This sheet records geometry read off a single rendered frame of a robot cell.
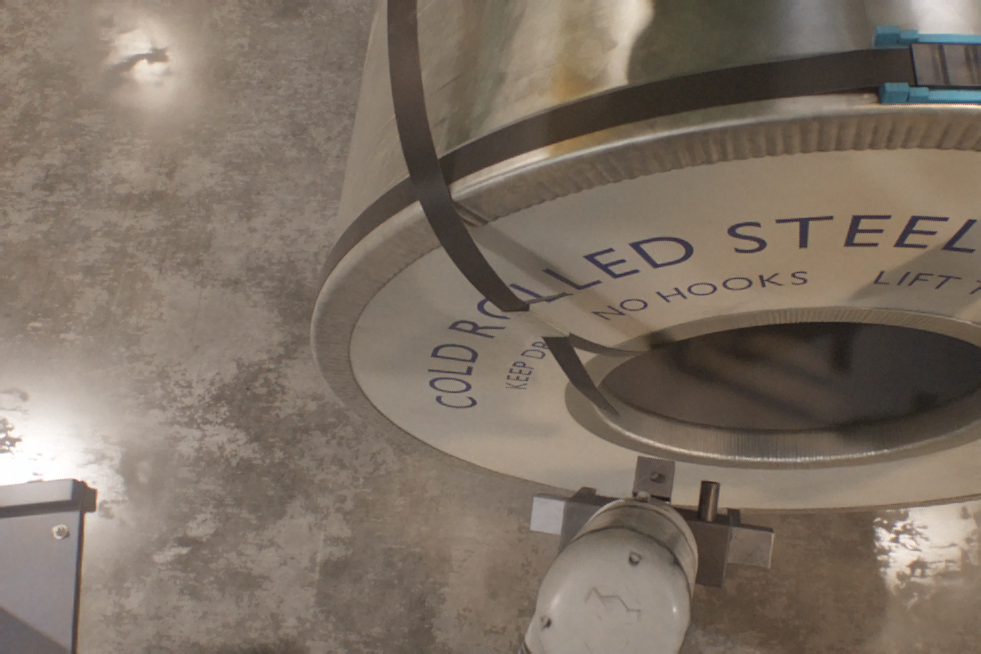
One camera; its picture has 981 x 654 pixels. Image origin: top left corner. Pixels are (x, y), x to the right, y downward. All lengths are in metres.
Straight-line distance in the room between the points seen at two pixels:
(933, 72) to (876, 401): 0.82
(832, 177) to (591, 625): 0.38
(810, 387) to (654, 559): 0.96
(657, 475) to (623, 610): 0.23
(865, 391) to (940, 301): 0.52
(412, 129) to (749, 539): 0.43
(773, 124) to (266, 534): 1.54
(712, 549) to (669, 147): 0.30
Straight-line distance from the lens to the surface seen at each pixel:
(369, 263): 0.87
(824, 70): 0.68
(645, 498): 0.67
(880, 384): 1.44
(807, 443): 1.44
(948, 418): 1.36
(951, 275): 0.90
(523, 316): 0.82
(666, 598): 0.53
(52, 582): 2.15
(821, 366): 1.48
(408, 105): 0.78
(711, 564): 0.73
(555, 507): 0.79
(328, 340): 1.06
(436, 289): 0.91
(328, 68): 2.52
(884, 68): 0.68
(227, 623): 1.99
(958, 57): 0.70
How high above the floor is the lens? 1.87
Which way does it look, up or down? 65 degrees down
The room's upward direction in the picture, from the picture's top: 7 degrees counter-clockwise
